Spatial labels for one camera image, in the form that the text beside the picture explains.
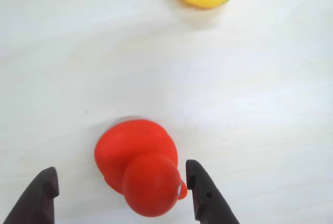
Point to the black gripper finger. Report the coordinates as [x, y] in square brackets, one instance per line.
[36, 200]
[210, 208]

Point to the red rubber duck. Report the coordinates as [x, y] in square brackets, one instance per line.
[135, 153]

